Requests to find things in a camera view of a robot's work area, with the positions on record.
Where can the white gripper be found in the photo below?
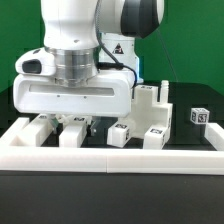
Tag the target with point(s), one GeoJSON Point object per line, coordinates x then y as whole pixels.
{"type": "Point", "coordinates": [108, 94]}

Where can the white chair seat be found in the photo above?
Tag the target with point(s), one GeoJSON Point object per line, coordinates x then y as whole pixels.
{"type": "Point", "coordinates": [147, 110]}

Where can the white chair back frame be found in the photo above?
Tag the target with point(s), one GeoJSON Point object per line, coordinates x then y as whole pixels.
{"type": "Point", "coordinates": [74, 130]}

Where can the white U-shaped obstacle fence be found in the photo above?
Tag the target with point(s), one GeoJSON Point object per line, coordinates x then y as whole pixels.
{"type": "Point", "coordinates": [20, 150]}

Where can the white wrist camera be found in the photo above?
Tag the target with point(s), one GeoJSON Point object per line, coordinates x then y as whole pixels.
{"type": "Point", "coordinates": [36, 62]}

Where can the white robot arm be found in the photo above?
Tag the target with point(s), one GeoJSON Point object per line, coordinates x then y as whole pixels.
{"type": "Point", "coordinates": [64, 77]}

